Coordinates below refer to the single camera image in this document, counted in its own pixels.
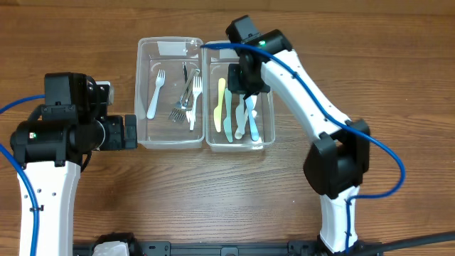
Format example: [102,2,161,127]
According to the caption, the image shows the white plastic fork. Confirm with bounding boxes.
[146,70,166,119]
[186,75,203,131]

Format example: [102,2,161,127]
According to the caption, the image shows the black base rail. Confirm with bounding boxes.
[73,241,324,256]

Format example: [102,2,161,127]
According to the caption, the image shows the pale blue plastic knife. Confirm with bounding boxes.
[235,94,245,139]

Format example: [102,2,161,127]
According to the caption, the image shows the left blue cable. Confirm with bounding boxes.
[0,94,46,256]

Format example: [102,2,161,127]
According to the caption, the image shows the yellow plastic knife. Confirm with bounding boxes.
[213,78,226,132]

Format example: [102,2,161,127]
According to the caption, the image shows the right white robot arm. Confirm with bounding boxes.
[225,16,370,255]

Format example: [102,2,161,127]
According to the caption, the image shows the light teal plastic knife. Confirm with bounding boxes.
[245,95,259,142]

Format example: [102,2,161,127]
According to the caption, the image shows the left clear plastic container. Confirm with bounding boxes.
[134,36,205,149]

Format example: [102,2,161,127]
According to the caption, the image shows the right blue cable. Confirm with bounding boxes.
[200,41,407,254]

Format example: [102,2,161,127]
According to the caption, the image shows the clear plastic container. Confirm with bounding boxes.
[134,36,205,149]
[202,48,275,152]

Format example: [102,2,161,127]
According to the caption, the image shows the metal fork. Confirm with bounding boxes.
[183,78,196,122]
[168,68,200,122]

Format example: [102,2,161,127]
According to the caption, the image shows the black handled utensil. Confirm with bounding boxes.
[182,62,188,84]

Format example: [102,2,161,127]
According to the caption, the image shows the white plastic knife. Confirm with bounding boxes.
[235,105,248,139]

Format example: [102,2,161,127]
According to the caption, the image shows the blue cable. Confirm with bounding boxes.
[200,41,407,254]
[0,94,46,256]

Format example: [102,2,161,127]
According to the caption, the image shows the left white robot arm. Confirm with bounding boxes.
[1,73,138,255]

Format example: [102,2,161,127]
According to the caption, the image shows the right clear plastic container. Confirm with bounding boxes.
[202,48,275,152]

